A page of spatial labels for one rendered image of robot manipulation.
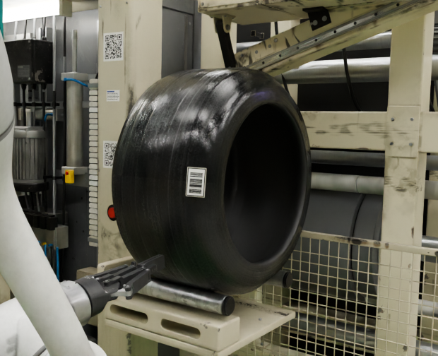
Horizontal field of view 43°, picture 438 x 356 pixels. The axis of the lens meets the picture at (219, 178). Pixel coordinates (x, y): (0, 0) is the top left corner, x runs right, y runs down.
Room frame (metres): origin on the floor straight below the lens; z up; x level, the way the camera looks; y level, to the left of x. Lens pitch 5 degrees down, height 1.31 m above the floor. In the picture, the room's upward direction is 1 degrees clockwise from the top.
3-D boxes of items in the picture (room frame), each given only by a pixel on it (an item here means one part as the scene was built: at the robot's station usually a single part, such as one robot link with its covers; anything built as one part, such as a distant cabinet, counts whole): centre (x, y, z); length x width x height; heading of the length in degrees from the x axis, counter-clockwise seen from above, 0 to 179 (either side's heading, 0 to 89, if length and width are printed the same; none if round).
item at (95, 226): (1.61, 0.34, 1.19); 0.05 x 0.04 x 0.48; 145
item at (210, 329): (1.34, 0.11, 0.84); 0.36 x 0.09 x 0.06; 55
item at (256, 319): (1.46, 0.03, 0.80); 0.37 x 0.36 x 0.02; 145
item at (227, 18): (1.75, 0.00, 1.61); 0.06 x 0.06 x 0.05; 55
